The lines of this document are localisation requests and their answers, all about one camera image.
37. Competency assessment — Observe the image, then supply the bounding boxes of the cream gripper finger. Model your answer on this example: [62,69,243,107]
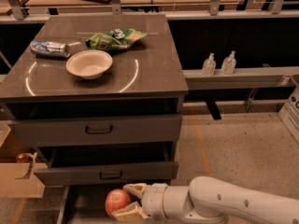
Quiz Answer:
[122,183,149,199]
[112,202,148,222]

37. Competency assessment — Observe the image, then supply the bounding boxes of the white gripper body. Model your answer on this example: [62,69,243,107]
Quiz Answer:
[141,183,168,223]

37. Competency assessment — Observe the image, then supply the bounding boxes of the grey drawer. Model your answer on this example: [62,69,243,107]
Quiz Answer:
[56,180,172,224]
[9,114,182,147]
[34,161,178,187]

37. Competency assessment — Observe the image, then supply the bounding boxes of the grey bottom drawer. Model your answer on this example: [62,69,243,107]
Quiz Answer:
[56,180,172,224]

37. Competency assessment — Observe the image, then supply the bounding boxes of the grey middle drawer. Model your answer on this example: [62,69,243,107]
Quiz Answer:
[34,161,178,187]

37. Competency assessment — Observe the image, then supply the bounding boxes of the red apple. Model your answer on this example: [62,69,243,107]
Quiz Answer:
[105,189,131,217]

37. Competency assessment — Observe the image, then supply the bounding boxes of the red can in box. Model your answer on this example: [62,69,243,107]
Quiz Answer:
[16,153,31,163]

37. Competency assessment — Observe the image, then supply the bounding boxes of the grey top drawer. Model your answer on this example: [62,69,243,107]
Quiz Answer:
[9,114,182,147]

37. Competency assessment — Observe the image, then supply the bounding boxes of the left clear sanitizer bottle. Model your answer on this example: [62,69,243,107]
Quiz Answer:
[202,53,216,76]

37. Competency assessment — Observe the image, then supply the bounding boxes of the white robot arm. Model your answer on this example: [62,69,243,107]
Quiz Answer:
[112,176,299,224]

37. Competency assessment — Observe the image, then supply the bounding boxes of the green chip bag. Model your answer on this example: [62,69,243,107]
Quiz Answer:
[86,28,147,51]

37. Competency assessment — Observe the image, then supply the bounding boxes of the crushed silver blue can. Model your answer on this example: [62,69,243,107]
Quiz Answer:
[30,41,70,58]

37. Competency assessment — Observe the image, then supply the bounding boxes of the right clear sanitizer bottle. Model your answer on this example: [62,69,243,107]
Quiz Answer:
[221,50,236,74]

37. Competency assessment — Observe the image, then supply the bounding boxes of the grey drawer cabinet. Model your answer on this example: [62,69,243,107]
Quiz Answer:
[0,14,188,224]

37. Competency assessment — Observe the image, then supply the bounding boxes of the wooden background desk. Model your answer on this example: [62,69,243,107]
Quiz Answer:
[25,0,244,11]

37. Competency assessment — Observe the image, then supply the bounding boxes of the clear sanitizer bottle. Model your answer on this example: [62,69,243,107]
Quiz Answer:
[221,50,236,74]
[202,53,216,76]

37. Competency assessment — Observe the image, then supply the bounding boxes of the white cardboard sign box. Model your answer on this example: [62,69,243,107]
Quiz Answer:
[278,87,299,143]

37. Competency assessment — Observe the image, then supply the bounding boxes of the white paper bowl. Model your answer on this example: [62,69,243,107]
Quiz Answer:
[66,50,113,79]

